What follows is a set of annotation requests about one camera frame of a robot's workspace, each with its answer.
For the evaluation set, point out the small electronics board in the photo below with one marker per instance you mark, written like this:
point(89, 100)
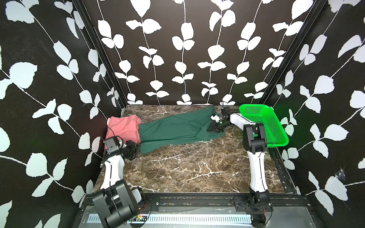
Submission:
point(139, 219)

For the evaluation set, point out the black corner frame post right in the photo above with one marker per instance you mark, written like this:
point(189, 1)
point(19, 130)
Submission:
point(308, 22)

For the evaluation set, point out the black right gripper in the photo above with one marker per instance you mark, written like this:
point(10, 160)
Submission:
point(214, 128)

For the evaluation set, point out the black front aluminium rail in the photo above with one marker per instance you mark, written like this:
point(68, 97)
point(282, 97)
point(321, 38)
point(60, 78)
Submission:
point(242, 202)

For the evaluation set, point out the black corner frame post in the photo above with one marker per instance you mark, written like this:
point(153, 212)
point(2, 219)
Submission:
point(308, 22)
point(95, 40)

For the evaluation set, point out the dark green t-shirt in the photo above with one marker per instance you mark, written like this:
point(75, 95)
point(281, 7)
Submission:
point(190, 127)

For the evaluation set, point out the pink folded t-shirt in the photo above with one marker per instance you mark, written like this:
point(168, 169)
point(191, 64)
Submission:
point(126, 128)

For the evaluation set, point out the black corner frame post left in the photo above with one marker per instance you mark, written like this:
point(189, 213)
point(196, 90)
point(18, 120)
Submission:
point(95, 40)

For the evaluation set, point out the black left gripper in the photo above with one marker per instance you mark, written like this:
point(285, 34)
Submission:
point(134, 147)

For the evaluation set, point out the black right side rail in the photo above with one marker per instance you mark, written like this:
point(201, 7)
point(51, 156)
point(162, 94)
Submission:
point(284, 176)

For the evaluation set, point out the green plastic basket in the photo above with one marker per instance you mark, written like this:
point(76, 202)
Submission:
point(263, 114)

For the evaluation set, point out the white slotted cable duct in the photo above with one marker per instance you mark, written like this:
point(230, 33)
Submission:
point(198, 219)

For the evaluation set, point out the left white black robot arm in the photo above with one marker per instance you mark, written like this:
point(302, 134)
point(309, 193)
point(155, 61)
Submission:
point(116, 203)

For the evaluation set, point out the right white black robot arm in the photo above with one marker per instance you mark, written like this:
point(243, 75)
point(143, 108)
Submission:
point(255, 144)

